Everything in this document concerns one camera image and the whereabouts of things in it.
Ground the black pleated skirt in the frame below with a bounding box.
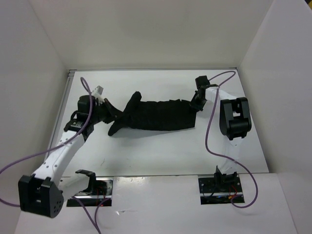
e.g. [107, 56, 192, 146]
[108, 91, 196, 136]

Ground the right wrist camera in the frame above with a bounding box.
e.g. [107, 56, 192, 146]
[195, 76, 218, 90]

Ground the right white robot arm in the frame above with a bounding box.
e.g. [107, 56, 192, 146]
[191, 85, 252, 192]

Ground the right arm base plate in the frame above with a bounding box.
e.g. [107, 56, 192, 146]
[198, 177, 245, 205]

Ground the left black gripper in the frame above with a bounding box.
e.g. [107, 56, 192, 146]
[90, 98, 124, 125]

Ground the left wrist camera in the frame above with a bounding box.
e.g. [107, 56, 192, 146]
[77, 86, 104, 115]

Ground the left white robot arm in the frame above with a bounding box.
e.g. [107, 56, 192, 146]
[18, 96, 122, 218]

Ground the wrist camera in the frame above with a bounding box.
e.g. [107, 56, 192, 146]
[77, 86, 104, 115]
[195, 76, 218, 90]

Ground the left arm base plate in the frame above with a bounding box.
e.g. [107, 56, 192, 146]
[60, 174, 114, 207]

